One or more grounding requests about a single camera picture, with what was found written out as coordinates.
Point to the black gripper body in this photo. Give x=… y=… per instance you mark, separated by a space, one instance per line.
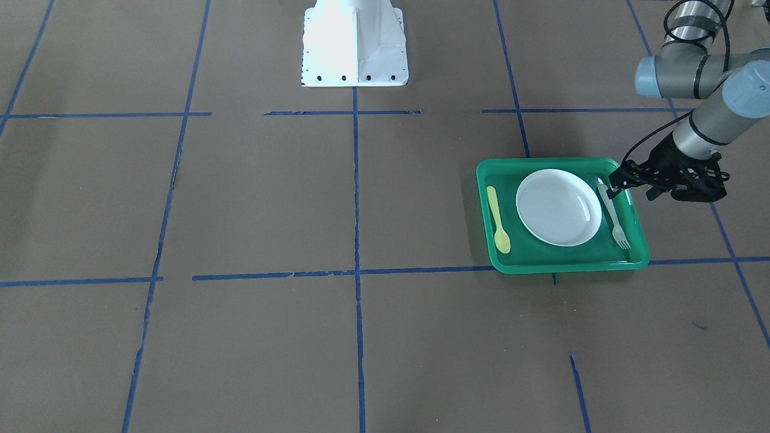
x=666 y=154

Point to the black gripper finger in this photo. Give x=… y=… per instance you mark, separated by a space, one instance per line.
x=618 y=181

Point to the clear plastic fork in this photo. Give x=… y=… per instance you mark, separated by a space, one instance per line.
x=617 y=231

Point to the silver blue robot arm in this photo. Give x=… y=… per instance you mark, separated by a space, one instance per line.
x=696 y=62

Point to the white round plate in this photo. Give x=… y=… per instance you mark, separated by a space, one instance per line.
x=558 y=208

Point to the yellow plastic spoon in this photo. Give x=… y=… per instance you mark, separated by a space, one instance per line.
x=501 y=238

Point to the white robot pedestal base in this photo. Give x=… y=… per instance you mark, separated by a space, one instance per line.
x=354 y=43

